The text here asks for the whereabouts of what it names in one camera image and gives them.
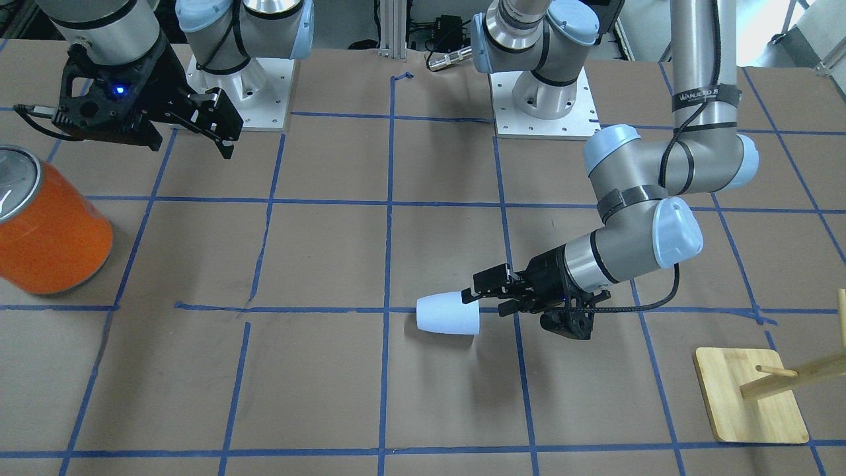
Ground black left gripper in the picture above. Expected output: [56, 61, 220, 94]
[461, 246, 611, 340]

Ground orange cylindrical can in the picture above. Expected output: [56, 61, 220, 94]
[1, 144, 114, 295]

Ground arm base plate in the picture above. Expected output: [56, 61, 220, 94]
[186, 56, 298, 132]
[488, 69, 601, 141]

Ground wooden cup rack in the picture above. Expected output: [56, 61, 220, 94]
[693, 288, 846, 444]

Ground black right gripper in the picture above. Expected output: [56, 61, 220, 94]
[52, 33, 244, 160]

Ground light blue paper cup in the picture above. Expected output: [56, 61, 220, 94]
[415, 290, 481, 335]

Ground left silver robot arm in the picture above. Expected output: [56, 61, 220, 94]
[454, 1, 759, 340]

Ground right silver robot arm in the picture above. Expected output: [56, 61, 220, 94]
[13, 1, 314, 159]

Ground aluminium frame post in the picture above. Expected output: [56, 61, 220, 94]
[377, 0, 408, 62]

